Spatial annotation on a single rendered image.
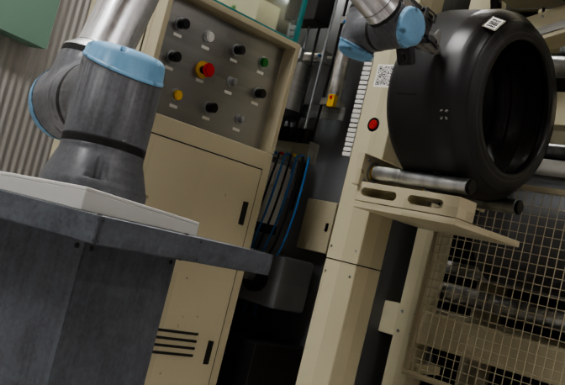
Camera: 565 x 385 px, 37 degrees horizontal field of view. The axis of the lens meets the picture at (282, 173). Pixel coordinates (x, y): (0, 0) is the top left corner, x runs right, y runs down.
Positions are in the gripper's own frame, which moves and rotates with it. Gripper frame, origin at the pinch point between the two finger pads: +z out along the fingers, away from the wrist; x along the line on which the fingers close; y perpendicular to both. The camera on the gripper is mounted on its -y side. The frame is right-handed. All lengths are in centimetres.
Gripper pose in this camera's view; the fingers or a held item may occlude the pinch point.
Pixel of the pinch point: (435, 54)
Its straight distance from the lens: 238.4
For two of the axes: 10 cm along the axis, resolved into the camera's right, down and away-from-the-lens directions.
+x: -7.1, -1.1, 7.0
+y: 3.1, -9.4, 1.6
